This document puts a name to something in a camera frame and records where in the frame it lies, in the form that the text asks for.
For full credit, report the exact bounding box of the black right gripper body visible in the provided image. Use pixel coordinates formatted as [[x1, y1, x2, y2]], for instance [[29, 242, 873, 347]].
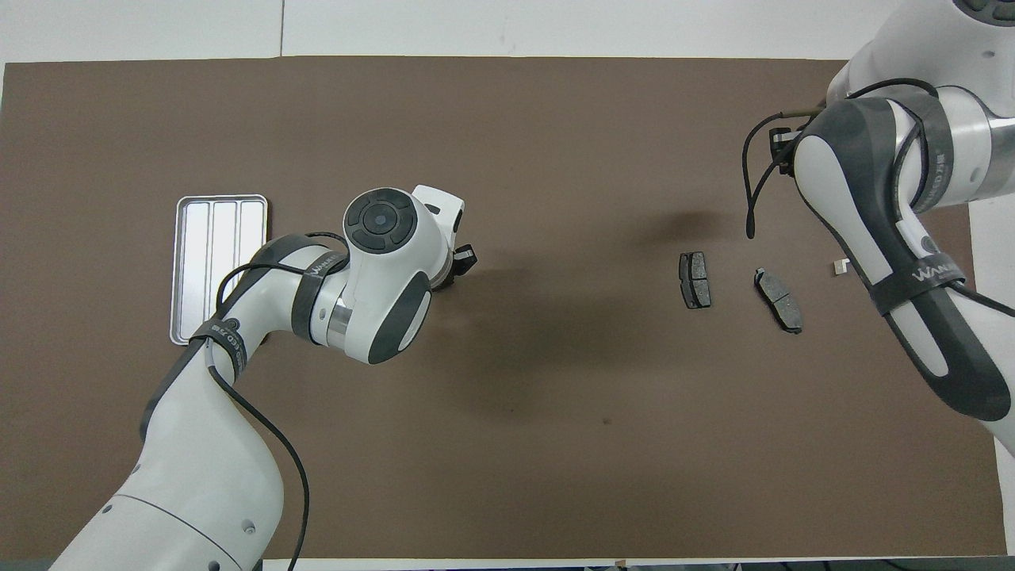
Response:
[[769, 125, 802, 177]]

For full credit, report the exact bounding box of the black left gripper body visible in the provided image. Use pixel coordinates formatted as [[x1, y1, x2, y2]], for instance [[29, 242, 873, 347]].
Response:
[[432, 244, 479, 291]]

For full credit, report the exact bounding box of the silver metal tray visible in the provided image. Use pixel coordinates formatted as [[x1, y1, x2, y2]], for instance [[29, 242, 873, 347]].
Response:
[[169, 194, 269, 347]]

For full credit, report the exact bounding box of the long dark brake pad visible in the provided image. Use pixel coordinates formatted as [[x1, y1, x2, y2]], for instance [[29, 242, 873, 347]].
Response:
[[753, 267, 804, 335]]

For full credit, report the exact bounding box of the short dark brake pad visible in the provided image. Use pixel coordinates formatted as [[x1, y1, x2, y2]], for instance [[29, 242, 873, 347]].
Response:
[[678, 251, 712, 310]]

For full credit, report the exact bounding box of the brown table mat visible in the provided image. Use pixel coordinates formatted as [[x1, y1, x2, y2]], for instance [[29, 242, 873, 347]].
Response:
[[0, 56, 1008, 560]]

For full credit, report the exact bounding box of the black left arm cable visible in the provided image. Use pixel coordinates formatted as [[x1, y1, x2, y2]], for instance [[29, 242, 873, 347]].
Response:
[[214, 232, 350, 571]]

